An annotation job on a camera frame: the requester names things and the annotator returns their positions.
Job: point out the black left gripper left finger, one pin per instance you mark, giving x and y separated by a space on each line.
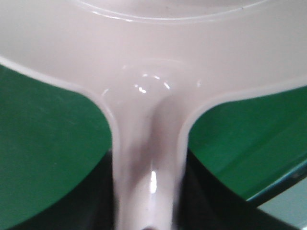
89 206

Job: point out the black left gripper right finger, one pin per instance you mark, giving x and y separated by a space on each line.
207 204

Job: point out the pink plastic dustpan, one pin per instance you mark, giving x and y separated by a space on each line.
153 67

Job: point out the green conveyor belt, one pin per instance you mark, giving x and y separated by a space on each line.
51 139

